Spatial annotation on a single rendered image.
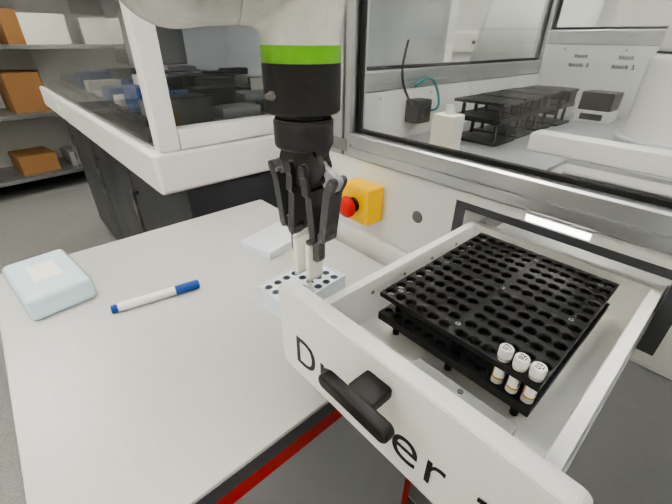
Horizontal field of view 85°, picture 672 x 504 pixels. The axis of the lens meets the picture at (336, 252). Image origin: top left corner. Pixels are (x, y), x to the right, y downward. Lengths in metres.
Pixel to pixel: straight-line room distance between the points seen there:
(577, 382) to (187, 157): 0.90
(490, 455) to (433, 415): 0.04
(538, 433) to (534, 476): 0.15
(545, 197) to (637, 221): 0.10
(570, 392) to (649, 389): 0.18
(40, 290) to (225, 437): 0.40
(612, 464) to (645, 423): 0.10
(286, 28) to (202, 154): 0.64
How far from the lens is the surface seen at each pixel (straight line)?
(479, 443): 0.28
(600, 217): 0.54
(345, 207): 0.68
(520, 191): 0.57
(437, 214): 0.64
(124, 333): 0.65
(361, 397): 0.30
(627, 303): 0.59
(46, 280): 0.76
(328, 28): 0.44
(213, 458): 0.46
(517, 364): 0.36
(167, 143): 1.00
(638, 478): 0.73
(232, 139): 1.06
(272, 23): 0.44
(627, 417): 0.66
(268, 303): 0.60
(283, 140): 0.46
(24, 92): 3.92
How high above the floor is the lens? 1.15
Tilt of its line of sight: 30 degrees down
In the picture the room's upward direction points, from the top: straight up
